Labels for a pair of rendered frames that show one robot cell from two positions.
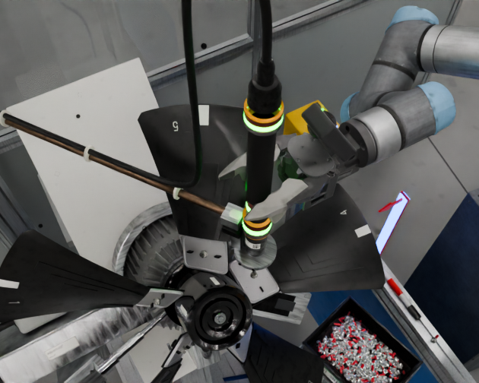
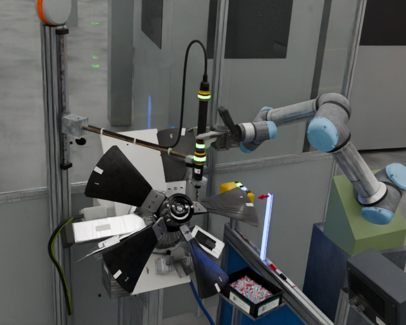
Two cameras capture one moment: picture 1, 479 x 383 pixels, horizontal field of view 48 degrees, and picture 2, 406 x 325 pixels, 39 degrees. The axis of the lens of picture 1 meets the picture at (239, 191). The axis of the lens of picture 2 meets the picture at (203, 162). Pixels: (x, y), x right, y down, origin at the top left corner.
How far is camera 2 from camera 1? 167 cm
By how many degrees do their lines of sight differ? 35
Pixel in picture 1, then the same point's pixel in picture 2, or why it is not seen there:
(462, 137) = not seen: hidden behind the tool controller
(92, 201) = not seen: hidden behind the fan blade
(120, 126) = (144, 153)
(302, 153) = (217, 127)
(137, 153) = (149, 166)
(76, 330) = (111, 221)
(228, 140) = (191, 140)
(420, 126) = (261, 129)
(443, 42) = (274, 111)
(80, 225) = not seen: hidden behind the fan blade
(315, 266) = (225, 208)
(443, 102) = (271, 124)
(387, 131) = (249, 126)
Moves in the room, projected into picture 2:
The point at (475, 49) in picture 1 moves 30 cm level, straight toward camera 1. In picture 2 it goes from (283, 109) to (245, 128)
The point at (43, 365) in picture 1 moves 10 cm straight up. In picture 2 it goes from (93, 233) to (93, 209)
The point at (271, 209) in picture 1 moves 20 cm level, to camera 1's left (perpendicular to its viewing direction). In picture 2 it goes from (204, 135) to (151, 131)
